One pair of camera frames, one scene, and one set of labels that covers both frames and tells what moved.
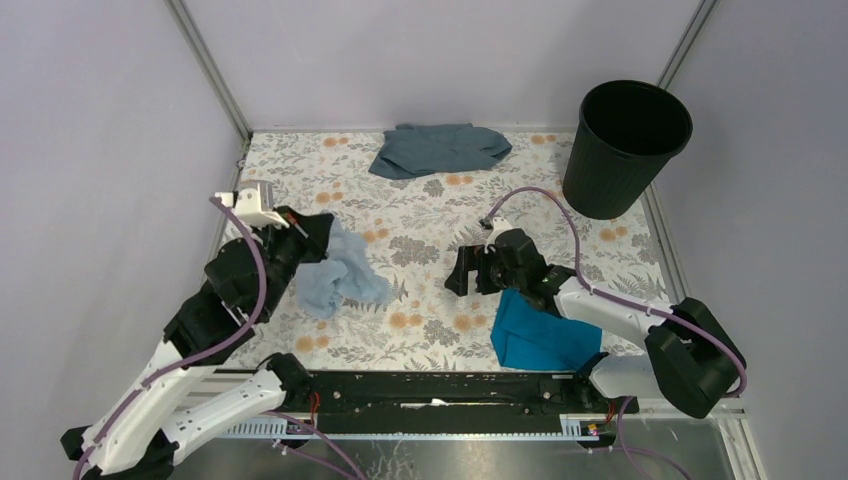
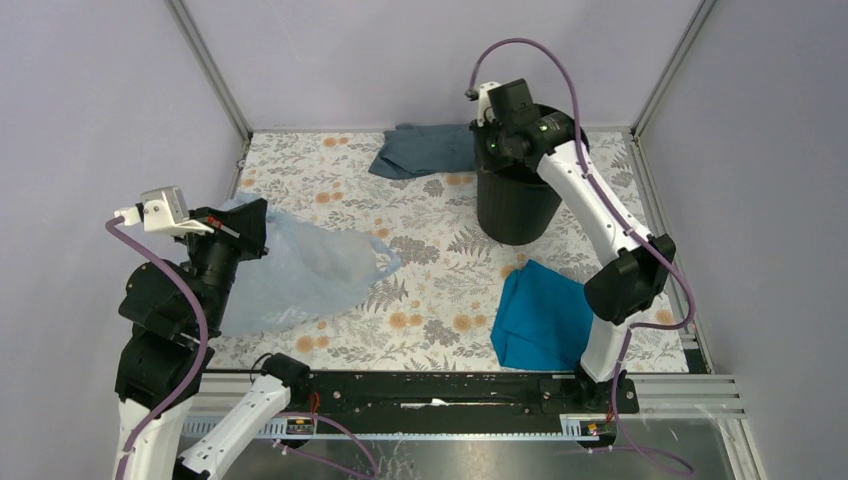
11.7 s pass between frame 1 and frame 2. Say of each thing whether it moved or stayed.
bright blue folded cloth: stayed
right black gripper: moved
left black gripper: moved
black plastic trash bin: moved
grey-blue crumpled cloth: stayed
